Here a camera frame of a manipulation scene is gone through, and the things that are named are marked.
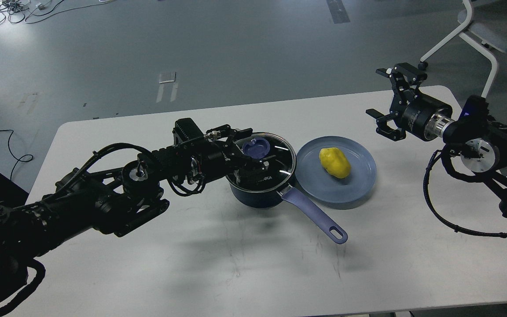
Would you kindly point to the dark blue saucepan purple handle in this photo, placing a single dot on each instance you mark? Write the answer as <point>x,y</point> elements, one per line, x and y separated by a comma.
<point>287,192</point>

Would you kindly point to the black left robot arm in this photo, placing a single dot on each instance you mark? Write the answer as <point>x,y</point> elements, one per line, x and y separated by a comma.
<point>115,191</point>

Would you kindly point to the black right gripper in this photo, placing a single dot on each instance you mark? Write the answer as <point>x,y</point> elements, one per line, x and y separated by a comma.
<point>425,117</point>

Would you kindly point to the white frame grey chair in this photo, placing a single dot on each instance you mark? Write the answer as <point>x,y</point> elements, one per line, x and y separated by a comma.
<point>483,27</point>

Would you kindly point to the blue round plate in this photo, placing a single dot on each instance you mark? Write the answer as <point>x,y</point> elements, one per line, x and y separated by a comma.
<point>334,192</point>

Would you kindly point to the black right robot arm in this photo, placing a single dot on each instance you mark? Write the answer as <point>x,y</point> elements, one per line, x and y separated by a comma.
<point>475,144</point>

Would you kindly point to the glass pot lid blue knob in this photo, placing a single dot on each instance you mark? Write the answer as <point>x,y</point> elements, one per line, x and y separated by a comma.
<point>277,158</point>

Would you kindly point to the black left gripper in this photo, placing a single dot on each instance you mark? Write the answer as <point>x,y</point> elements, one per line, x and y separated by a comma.
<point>214,160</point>

